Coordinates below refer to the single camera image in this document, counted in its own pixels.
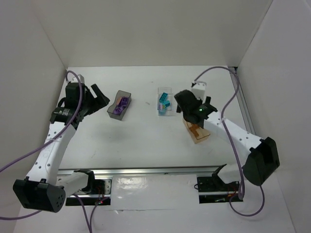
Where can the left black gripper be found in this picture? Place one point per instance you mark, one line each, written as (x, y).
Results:
(92, 101)

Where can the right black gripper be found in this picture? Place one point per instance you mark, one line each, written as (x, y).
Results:
(188, 107)

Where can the teal rectangular lego brick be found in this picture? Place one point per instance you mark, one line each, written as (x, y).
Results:
(163, 97)

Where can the brown lego brick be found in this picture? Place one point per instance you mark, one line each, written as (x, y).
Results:
(192, 127)
(198, 133)

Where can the purple butterfly lego piece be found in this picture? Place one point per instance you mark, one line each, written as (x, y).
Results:
(118, 101)

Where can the purple flower lego piece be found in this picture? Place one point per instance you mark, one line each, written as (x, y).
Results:
(124, 102)

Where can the amber plastic container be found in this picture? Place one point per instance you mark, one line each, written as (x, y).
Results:
(197, 140)

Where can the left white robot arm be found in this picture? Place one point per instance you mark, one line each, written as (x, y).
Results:
(41, 189)

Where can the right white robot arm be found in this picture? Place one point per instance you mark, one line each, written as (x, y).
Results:
(209, 118)

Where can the clear plastic container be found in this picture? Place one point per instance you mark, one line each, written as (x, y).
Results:
(168, 90)

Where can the smoky grey plastic container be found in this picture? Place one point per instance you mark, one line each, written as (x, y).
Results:
(120, 105)

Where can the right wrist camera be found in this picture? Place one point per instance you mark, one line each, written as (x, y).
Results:
(198, 88)

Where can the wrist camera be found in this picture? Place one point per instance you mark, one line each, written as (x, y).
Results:
(77, 79)
(198, 88)

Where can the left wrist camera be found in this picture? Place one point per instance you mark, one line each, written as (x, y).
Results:
(77, 79)

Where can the aluminium side rail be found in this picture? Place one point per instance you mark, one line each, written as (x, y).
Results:
(245, 114)

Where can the aluminium front rail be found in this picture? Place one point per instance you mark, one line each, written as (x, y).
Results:
(156, 170)

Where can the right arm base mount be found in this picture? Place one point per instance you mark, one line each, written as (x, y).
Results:
(213, 190)

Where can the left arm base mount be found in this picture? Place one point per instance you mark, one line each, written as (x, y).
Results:
(100, 193)

